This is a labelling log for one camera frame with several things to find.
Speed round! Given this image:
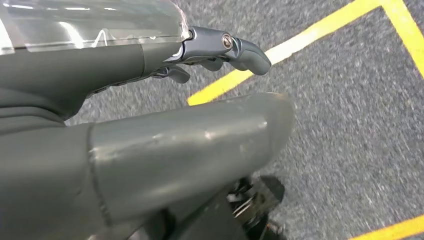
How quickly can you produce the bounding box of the black robot foot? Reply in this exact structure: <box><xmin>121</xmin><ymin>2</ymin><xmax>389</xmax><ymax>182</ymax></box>
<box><xmin>226</xmin><ymin>174</ymin><xmax>287</xmax><ymax>240</ymax></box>

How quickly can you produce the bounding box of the ribbed grey left arm sleeve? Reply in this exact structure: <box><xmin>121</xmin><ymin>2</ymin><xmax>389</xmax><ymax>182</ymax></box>
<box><xmin>0</xmin><ymin>87</ymin><xmax>67</xmax><ymax>135</ymax></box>

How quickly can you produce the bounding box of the yellow floor tape outline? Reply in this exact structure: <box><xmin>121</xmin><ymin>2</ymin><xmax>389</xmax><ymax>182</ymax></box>
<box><xmin>187</xmin><ymin>0</ymin><xmax>424</xmax><ymax>240</ymax></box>

